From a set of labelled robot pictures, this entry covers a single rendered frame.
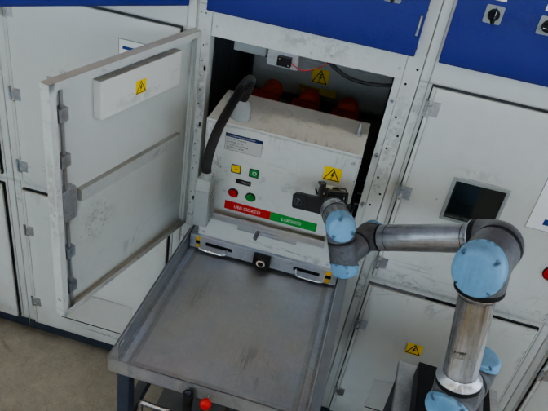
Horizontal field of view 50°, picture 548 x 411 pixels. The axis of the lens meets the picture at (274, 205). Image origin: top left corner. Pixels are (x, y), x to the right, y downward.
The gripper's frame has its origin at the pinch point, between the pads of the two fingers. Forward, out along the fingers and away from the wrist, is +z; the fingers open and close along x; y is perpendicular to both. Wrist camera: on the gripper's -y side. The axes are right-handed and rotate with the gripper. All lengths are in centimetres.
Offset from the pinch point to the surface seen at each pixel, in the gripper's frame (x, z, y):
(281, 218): -14.8, 8.7, -8.2
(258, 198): -8.7, 9.1, -16.7
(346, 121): 19.3, 13.7, 8.5
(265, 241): -25.6, 13.5, -12.0
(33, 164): -18, 47, -101
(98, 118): 17, -17, -64
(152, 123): 12, 8, -53
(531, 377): -67, 8, 95
